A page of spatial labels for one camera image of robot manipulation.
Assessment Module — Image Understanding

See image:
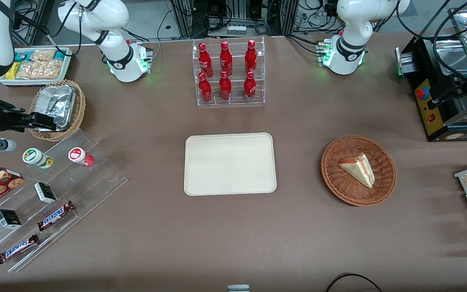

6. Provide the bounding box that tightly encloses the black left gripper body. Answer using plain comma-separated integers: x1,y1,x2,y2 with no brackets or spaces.
446,77,467,102

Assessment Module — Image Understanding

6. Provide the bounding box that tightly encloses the clear bag of crackers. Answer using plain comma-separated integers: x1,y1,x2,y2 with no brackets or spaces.
16,60,63,80
31,49,57,62

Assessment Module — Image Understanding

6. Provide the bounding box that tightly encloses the white snack tray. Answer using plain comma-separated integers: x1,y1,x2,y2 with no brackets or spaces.
0,47,73,87

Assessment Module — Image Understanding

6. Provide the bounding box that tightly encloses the clear acrylic stepped shelf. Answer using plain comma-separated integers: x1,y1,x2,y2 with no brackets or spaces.
0,129,129,273

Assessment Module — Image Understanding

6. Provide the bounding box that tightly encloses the aluminium frame structure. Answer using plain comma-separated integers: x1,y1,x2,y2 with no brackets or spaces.
169,0,299,38

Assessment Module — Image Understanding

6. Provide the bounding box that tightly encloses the wrapped triangle sandwich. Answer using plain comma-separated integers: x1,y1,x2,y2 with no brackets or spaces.
338,153,376,189

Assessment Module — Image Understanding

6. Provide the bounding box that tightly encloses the clear acrylic bottle rack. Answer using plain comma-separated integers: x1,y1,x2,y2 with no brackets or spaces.
192,36,266,107

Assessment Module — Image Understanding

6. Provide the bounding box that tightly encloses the black food warmer cabinet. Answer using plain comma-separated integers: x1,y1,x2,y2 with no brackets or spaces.
395,8,467,142

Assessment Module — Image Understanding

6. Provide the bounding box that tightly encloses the stack of foil trays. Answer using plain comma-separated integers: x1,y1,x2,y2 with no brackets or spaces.
34,84,77,131

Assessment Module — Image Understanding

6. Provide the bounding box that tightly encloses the small black box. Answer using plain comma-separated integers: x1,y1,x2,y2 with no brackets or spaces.
0,209,22,230
34,182,57,204

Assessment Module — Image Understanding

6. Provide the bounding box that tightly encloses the cream plastic tray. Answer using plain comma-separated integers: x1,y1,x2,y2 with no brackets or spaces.
184,133,278,196

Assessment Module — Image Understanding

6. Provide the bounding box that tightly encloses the brown wicker basket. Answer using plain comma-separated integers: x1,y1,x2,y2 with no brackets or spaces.
321,135,397,207

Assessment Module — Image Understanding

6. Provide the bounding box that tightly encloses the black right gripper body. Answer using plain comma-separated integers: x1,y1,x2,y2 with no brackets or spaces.
0,103,18,131

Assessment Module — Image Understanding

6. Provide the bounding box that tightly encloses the green gum bottle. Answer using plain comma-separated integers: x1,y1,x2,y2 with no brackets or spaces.
22,148,54,169

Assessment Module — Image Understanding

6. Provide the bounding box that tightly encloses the red cola bottle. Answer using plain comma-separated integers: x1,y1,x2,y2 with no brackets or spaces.
219,71,232,101
198,42,214,77
198,72,212,103
245,39,258,74
219,41,233,76
244,71,257,101

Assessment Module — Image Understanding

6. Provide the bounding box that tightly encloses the black cable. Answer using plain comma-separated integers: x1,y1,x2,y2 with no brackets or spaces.
325,273,384,292

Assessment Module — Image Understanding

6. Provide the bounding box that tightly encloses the Snickers bar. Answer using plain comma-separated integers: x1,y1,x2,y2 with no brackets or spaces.
37,200,76,232
0,234,40,265

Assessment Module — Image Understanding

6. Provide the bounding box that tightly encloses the light wicker basket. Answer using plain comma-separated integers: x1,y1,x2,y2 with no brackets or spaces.
28,79,86,142

